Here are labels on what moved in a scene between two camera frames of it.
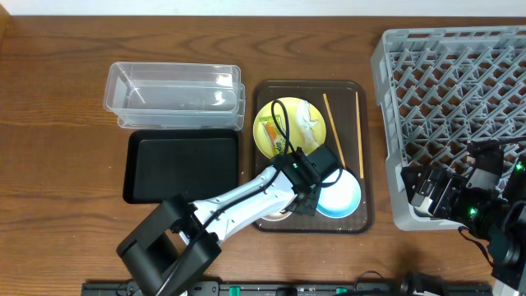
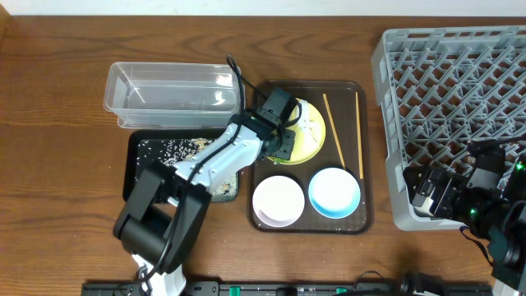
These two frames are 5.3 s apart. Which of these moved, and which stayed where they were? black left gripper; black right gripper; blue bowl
Moved: black left gripper
Stayed: black right gripper; blue bowl
